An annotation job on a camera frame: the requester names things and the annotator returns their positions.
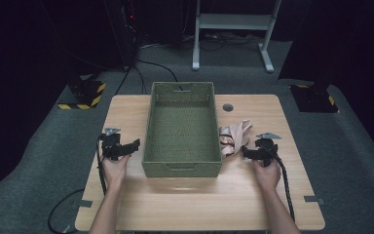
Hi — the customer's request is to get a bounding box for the black yellow striped stand base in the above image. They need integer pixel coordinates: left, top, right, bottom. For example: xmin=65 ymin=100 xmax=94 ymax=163
xmin=57 ymin=73 xmax=107 ymax=111
xmin=287 ymin=83 xmax=341 ymax=114

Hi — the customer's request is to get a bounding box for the black computer tower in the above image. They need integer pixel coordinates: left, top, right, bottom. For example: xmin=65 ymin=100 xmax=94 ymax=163
xmin=102 ymin=0 xmax=141 ymax=71

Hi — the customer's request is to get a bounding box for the black braided right gripper cable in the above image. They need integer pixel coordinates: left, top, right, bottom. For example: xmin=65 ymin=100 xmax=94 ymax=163
xmin=274 ymin=155 xmax=297 ymax=224

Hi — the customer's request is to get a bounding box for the thin black floor cable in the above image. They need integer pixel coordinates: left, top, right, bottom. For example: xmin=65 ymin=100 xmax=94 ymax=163
xmin=114 ymin=58 xmax=180 ymax=96

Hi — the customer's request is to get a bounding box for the black braided left gripper cable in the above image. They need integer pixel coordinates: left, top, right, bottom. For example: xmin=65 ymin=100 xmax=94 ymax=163
xmin=95 ymin=134 xmax=108 ymax=197

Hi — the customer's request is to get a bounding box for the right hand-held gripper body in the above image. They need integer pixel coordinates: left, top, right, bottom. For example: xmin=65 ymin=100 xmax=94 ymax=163
xmin=252 ymin=132 xmax=282 ymax=168

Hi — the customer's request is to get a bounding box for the grey tape strip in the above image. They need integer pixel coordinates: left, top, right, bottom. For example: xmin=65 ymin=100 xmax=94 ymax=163
xmin=303 ymin=195 xmax=326 ymax=206
xmin=71 ymin=199 xmax=94 ymax=209

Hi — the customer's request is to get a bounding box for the pink garment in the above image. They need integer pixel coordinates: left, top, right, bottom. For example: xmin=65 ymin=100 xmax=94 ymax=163
xmin=218 ymin=119 xmax=254 ymax=159

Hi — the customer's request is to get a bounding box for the person's right hand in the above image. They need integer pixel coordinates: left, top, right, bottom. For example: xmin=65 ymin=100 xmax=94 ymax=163
xmin=252 ymin=158 xmax=282 ymax=193

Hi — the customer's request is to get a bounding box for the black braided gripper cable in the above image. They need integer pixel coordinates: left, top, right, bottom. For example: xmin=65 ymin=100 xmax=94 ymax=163
xmin=95 ymin=134 xmax=108 ymax=197
xmin=274 ymin=155 xmax=297 ymax=224

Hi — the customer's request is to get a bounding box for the green woven basket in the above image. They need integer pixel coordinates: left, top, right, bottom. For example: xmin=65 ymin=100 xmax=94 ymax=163
xmin=141 ymin=81 xmax=224 ymax=178

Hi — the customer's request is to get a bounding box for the tangle of cables under stand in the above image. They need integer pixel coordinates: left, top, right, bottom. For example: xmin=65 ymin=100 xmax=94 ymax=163
xmin=200 ymin=30 xmax=263 ymax=53

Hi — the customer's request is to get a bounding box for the person's left hand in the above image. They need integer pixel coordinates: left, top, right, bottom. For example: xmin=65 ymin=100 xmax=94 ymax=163
xmin=100 ymin=153 xmax=132 ymax=191

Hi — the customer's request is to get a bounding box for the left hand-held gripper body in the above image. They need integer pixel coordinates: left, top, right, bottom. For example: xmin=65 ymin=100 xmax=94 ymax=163
xmin=100 ymin=127 xmax=127 ymax=162

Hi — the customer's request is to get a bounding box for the black cable looped beside table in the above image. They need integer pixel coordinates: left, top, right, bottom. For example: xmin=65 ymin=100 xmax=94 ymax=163
xmin=47 ymin=187 xmax=86 ymax=234

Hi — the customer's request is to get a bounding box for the white metal stand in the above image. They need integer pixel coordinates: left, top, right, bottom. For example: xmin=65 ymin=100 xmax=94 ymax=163
xmin=191 ymin=0 xmax=283 ymax=74

